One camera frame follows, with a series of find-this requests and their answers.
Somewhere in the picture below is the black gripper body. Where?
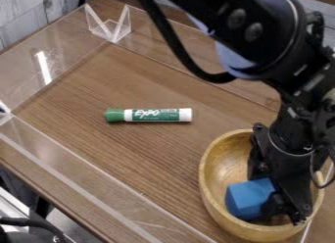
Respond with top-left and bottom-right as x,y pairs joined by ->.
249,122 -> 335,225

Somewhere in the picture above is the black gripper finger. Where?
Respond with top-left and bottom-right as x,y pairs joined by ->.
260,192 -> 300,224
246,146 -> 269,180

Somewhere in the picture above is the blue foam block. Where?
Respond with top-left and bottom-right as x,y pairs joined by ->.
225,177 -> 276,220

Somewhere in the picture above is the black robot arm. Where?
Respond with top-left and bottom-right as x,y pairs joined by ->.
168,0 -> 335,223

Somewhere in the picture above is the brown wooden bowl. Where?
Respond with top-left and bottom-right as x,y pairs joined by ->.
198,129 -> 324,243

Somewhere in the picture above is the green Expo marker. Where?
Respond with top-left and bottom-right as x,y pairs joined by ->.
104,108 -> 192,122

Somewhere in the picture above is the clear acrylic corner bracket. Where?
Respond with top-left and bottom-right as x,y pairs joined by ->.
84,4 -> 130,43

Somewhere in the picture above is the black cable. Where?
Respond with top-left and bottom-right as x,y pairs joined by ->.
132,0 -> 240,84

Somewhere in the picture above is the clear acrylic tray wall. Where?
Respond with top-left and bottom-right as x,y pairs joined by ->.
0,10 -> 280,243

